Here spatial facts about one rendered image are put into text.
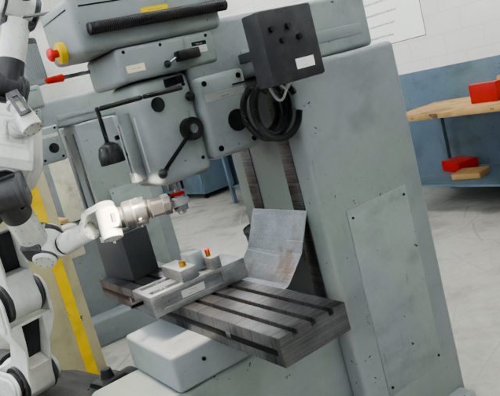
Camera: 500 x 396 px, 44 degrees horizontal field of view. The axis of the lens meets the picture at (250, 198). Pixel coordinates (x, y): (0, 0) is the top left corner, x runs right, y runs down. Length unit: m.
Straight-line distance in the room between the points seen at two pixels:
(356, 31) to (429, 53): 4.17
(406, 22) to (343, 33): 4.33
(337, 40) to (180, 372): 1.26
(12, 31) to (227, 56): 0.72
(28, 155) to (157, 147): 0.41
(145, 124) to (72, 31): 0.32
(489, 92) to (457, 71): 0.92
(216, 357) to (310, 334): 0.41
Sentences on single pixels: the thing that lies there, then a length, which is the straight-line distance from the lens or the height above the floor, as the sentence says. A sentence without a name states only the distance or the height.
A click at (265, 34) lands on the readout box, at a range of 1.77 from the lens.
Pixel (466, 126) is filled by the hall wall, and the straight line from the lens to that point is 6.40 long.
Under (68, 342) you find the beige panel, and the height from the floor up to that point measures 0.39.
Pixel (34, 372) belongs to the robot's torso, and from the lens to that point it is 2.51.
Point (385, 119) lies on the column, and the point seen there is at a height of 1.30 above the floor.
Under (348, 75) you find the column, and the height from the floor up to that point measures 1.48.
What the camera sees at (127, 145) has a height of 1.46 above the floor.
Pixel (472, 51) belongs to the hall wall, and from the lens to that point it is 6.23.
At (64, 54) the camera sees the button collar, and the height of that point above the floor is 1.75.
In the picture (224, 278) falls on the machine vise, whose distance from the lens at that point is 2.04.
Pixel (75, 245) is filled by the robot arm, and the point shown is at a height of 1.19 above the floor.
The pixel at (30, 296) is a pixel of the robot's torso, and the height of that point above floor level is 1.02.
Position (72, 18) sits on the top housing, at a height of 1.83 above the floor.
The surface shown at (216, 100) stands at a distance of 1.94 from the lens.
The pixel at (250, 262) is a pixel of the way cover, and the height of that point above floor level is 0.92.
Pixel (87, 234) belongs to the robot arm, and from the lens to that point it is 2.02.
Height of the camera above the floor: 1.55
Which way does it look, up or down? 11 degrees down
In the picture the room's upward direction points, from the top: 15 degrees counter-clockwise
